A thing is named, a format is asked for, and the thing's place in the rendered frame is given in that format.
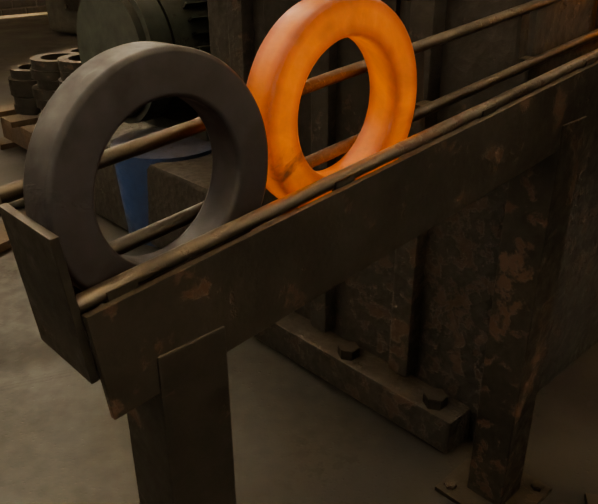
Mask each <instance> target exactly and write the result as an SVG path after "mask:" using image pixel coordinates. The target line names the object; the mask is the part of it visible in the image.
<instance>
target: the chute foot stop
mask: <svg viewBox="0 0 598 504"><path fill-rule="evenodd" d="M0 214H1V217H2V220H3V223H4V226H5V229H6V232H7V235H8V238H9V241H10V244H11V247H12V250H13V253H14V257H15V260H16V263H17V266H18V269H19V272H20V275H21V278H22V281H23V284H24V287H25V290H26V293H27V296H28V299H29V303H30V306H31V309H32V312H33V315H34V318H35V321H36V324H37V327H38V330H39V333H40V336H41V339H42V340H43V341H44V342H45V343H46V344H47V345H48V346H50V347H51V348H52V349H53V350H54V351H55V352H56V353H57V354H58V355H60V356H61V357H62V358H63V359H64V360H65V361H66V362H67V363H69V364H70V365H71V366H72V367H73V368H74V369H75V370H76V371H77V372H79V373H80V374H81V375H82V376H83V377H84V378H85V379H86V380H88V381H89V382H90V383H91V384H94V383H96V382H97V381H99V377H98V374H97V370H96V367H95V363H94V359H93V356H92V352H91V349H90V345H89V342H88V338H87V335H86V331H85V328H84V324H83V321H82V317H81V314H80V310H79V307H78V303H77V300H76V296H75V293H74V289H73V286H72V282H71V279H70V275H69V272H68V268H67V264H66V261H65V257H64V254H63V250H62V247H61V243H60V240H59V237H58V236H57V235H55V234H54V233H52V232H51V231H49V230H47V229H46V228H44V227H43V226H41V225H40V224H38V223H37V222H35V221H34V220H32V219H31V218H29V217H28V216H26V215H25V214H23V213H21V212H20V211H18V210H17V209H15V208H14V207H12V206H11V205H9V204H8V203H3V204H1V205H0Z"/></svg>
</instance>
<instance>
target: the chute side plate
mask: <svg viewBox="0 0 598 504"><path fill-rule="evenodd" d="M584 116H587V121H586V126H585V132H584V135H585V134H586V133H588V132H589V131H591V130H593V129H594V128H596V127H598V61H596V62H594V63H592V64H590V65H588V66H586V67H584V68H582V69H580V70H578V71H576V72H573V73H571V74H569V75H567V76H565V77H563V78H561V79H559V80H557V81H555V82H553V83H551V84H549V85H547V86H545V87H543V88H541V89H539V90H537V91H535V92H533V93H531V94H529V95H527V96H525V97H523V98H521V99H519V100H517V101H515V102H513V103H511V104H509V105H507V106H505V107H503V108H501V109H498V110H496V111H495V112H493V113H491V114H489V115H487V116H485V117H482V118H480V119H478V120H476V121H474V122H472V123H470V124H468V125H466V126H464V127H462V128H460V129H458V130H456V131H454V132H452V133H450V134H448V135H446V136H444V137H442V138H440V139H438V140H436V141H434V142H432V143H430V144H428V145H425V146H423V147H421V148H419V149H417V150H415V151H413V152H411V153H409V154H407V155H405V156H403V157H401V158H399V159H397V160H395V161H393V162H391V163H389V164H387V165H385V166H383V167H381V168H379V169H377V170H375V171H373V172H371V173H369V174H367V175H365V176H363V177H361V178H359V179H357V180H355V181H353V182H351V183H349V184H347V185H345V186H343V187H341V188H339V189H337V190H334V191H332V192H330V193H328V194H326V195H324V196H322V197H320V198H318V199H316V200H314V201H312V202H310V203H308V204H306V205H304V206H302V207H300V208H298V209H296V210H294V211H292V212H290V213H288V214H286V215H284V216H282V217H279V218H277V219H275V220H273V221H271V222H269V223H267V224H265V225H263V226H261V227H259V228H257V229H255V230H253V231H251V232H249V233H247V234H245V235H243V236H241V237H239V238H237V239H235V240H233V241H231V242H229V243H227V244H225V245H223V246H221V247H219V248H217V249H215V250H213V251H211V252H209V253H206V254H204V255H202V256H200V257H198V258H196V259H194V260H192V261H190V262H188V263H186V264H184V265H182V266H180V267H178V268H176V269H174V270H172V271H170V272H168V273H166V274H164V275H162V276H160V277H158V278H156V279H154V280H152V281H150V282H148V283H146V284H144V285H142V286H140V287H138V288H136V289H134V290H132V291H130V292H128V293H126V294H124V295H122V296H120V297H118V298H116V299H114V300H112V301H110V302H107V303H105V304H103V305H101V306H99V307H97V308H95V309H93V310H91V311H89V312H87V313H85V314H83V320H84V323H85V327H86V330H87V334H88V337H89V341H90V344H91V348H92V351H93V355H94V358H95V362H96V366H97V369H98V373H99V376H100V380H101V383H102V387H103V390H104V394H105V397H106V401H107V404H108V408H109V411H110V415H111V417H112V418H113V419H114V420H116V419H118V418H120V417H121V416H123V415H125V414H126V413H128V412H130V411H131V410H133V409H134V408H136V407H138V406H139V405H141V404H143V403H144V402H146V401H148V400H149V399H151V398H153V397H154V396H156V395H157V394H159V393H160V384H159V376H158V367H157V358H158V357H159V356H160V355H162V354H164V353H166V352H169V351H171V350H173V349H175V348H177V347H179V346H181V345H183V344H186V343H188V342H190V341H192V340H194V339H196V338H198V337H200V336H203V335H205V334H207V333H209V332H211V331H213V330H215V329H217V328H220V327H222V326H224V327H225V329H226V345H227V352H228V351H230V350H231V349H233V348H235V347H236V346H238V345H240V344H241V343H243V342H245V341H246V340H248V339H249V338H251V337H253V336H254V335H256V334H258V333H259V332H261V331H263V330H264V329H266V328H268V327H269V326H271V325H272V324H274V323H276V322H277V321H279V320H281V319H282V318H284V317H286V316H287V315H289V314H291V313H292V312H294V311H295V310H297V309H299V308H300V307H302V306H304V305H305V304H307V303H309V302H310V301H312V300H314V299H315V298H317V297H318V296H320V295H322V294H323V293H325V292H327V291H328V290H330V289H332V288H333V287H335V286H337V285H338V284H340V283H341V282H343V281H345V280H346V279H348V278H350V277H351V276H353V275H355V274H356V273H358V272H360V271H361V270H363V269H364V268H366V267H368V266H369V265H371V264H373V263H374V262H376V261H378V260H379V259H381V258H383V257H384V256H386V255H387V254H389V253H391V252H392V251H394V250H396V249H397V248H399V247H401V246H402V245H404V244H405V243H407V242H409V241H410V240H412V239H414V238H415V237H417V236H419V235H420V234H422V233H424V232H425V231H427V230H428V229H430V228H432V227H433V226H435V225H437V224H438V223H440V222H442V221H443V220H445V219H447V218H448V217H450V216H451V215H453V214H455V213H456V212H458V211H460V210H461V209H463V208H465V207H466V206H468V205H470V204H471V203H473V202H474V201H476V200H478V199H479V198H481V197H483V196H484V195H486V194H488V193H489V192H491V191H493V190H494V189H496V188H497V187H499V186H501V185H502V184H504V183H506V182H507V181H509V180H511V179H512V178H514V177H516V176H517V175H519V174H520V173H522V172H524V171H525V170H527V169H529V168H530V167H532V166H534V165H535V164H537V163H539V162H540V161H542V160H543V159H545V158H547V157H548V156H550V155H552V154H553V153H555V152H557V151H558V149H559V143H560V137H561V131H562V126H563V125H564V124H567V123H569V122H572V121H574V120H577V119H579V118H582V117H584Z"/></svg>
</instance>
